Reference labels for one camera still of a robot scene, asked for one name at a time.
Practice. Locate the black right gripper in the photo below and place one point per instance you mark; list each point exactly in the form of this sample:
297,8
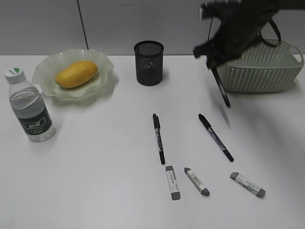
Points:
240,29

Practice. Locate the black marker pen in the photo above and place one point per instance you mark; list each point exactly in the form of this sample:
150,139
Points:
215,137
221,87
157,128

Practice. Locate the white grey eraser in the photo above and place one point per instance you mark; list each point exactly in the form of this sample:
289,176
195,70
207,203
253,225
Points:
172,182
248,184
196,181

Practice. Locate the yellow mango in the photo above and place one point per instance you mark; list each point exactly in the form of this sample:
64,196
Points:
76,74

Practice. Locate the clear water bottle green label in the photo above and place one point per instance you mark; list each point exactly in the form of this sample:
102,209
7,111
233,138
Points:
28,106

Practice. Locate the light green plastic basket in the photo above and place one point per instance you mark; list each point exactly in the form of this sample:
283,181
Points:
263,69

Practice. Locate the black mesh pen holder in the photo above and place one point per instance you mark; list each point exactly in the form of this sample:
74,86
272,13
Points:
149,62

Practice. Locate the translucent green wavy plate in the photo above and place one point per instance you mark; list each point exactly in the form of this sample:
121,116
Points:
46,71

